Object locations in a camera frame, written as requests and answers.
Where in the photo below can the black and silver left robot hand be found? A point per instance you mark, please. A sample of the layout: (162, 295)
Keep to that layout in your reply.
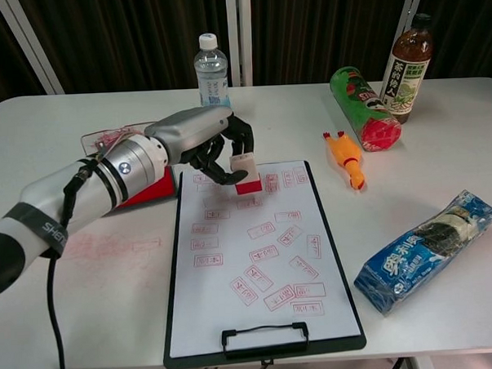
(190, 127)

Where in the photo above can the white and red stamp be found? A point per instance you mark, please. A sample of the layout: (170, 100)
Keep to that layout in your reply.
(247, 174)

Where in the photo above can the green Pringles can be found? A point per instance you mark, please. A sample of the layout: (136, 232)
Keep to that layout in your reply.
(361, 106)

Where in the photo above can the blue Oreo cookie package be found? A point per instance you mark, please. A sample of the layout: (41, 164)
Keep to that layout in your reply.
(420, 258)

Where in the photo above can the brown tea bottle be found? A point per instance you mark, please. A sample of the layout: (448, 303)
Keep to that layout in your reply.
(406, 75)

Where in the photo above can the clear water bottle white cap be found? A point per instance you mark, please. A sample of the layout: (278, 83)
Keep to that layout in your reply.
(212, 71)

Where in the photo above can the yellow rubber chicken toy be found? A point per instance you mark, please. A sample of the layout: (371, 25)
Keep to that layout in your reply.
(344, 155)

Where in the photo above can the black clipboard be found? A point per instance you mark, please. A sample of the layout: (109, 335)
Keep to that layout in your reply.
(359, 339)

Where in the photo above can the red ink pad clear lid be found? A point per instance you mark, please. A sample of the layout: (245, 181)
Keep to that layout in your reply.
(162, 188)

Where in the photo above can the white frame post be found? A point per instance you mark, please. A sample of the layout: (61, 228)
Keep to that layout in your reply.
(29, 47)
(411, 1)
(239, 37)

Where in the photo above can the white and silver left robot arm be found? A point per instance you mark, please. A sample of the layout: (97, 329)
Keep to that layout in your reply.
(66, 192)

